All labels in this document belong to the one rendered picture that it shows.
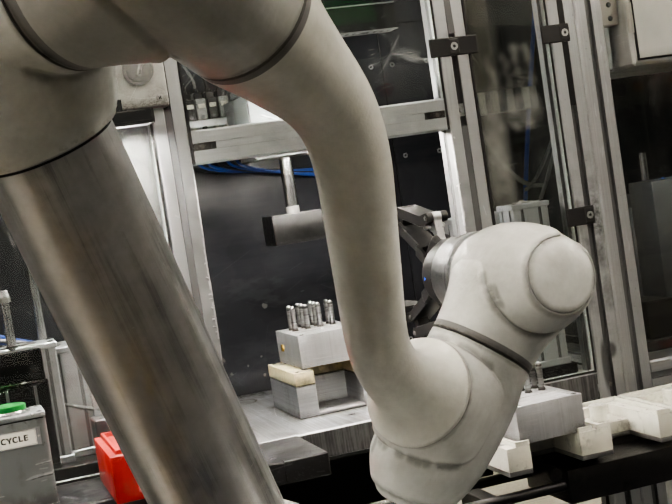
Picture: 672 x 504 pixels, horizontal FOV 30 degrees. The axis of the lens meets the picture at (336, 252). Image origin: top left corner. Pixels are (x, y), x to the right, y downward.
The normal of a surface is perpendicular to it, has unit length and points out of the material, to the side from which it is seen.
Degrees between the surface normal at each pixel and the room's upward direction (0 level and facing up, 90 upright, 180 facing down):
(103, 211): 101
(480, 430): 108
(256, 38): 136
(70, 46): 147
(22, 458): 90
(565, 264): 80
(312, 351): 90
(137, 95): 90
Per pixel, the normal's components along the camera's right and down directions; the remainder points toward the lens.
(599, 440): 0.30, 0.00
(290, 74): 0.55, 0.70
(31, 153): 0.27, 0.74
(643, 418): -0.94, 0.16
